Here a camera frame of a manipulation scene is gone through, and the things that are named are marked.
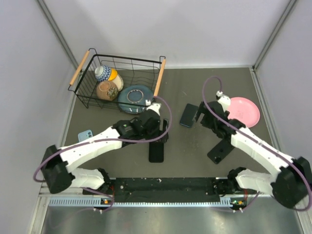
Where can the blue white patterned bowl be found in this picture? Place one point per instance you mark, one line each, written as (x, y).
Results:
(103, 73)

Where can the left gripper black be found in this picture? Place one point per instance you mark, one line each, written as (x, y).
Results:
(158, 132)

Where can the grey slotted cable duct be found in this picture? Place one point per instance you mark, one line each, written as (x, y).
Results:
(102, 202)

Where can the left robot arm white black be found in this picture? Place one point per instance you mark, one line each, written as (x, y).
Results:
(61, 166)

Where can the black wire dish basket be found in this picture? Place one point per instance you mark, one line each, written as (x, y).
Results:
(132, 70)

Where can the black smartphone face down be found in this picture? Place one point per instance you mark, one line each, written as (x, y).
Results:
(220, 151)

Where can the pink plate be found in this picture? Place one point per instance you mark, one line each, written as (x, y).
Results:
(244, 110)

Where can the yellow bowl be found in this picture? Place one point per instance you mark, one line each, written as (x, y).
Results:
(113, 74)

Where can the beige bowl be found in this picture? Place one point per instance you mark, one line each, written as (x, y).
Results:
(118, 81)

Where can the blue smartphone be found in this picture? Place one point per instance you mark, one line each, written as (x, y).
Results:
(188, 115)

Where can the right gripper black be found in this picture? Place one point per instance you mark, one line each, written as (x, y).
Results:
(202, 109)

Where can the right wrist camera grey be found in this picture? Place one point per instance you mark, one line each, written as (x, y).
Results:
(223, 100)

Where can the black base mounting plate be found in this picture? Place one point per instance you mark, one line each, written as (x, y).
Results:
(187, 189)

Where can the brown ceramic bowl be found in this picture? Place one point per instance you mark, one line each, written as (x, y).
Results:
(107, 90)

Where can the dark teal plate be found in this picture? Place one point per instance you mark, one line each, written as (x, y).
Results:
(133, 99)

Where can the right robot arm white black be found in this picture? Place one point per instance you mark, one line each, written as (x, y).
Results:
(287, 180)

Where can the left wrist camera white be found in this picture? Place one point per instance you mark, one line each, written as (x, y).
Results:
(154, 106)

